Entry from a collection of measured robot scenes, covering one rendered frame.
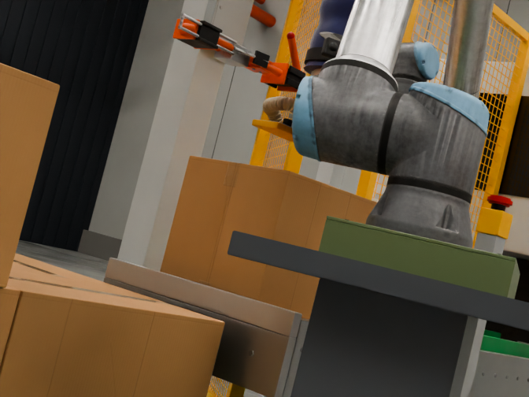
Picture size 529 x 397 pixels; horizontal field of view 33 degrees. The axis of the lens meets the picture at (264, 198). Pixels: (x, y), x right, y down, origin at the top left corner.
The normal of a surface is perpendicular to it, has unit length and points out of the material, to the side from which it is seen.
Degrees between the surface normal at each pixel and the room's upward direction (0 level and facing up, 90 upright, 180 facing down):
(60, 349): 90
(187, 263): 90
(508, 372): 90
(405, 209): 69
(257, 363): 90
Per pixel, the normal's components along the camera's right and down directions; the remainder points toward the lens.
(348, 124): -0.29, 0.01
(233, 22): 0.74, 0.15
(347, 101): -0.17, -0.41
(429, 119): -0.35, -0.29
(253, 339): -0.62, -0.21
